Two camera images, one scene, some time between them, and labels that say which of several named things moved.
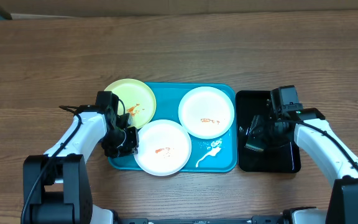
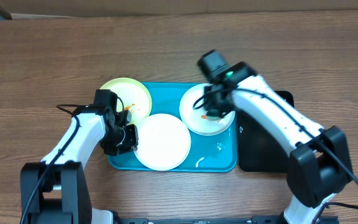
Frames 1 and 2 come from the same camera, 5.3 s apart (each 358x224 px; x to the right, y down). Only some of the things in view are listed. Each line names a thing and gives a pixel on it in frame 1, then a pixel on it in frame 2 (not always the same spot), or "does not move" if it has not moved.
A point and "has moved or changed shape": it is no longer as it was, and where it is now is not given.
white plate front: (165, 147) has moved or changed shape
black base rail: (254, 219) does not move
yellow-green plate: (135, 98) has moved or changed shape
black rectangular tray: (286, 158) does not move
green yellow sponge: (255, 134) to (212, 118)
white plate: (206, 112) does not move
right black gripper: (281, 143) to (213, 106)
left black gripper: (130, 149) does not move
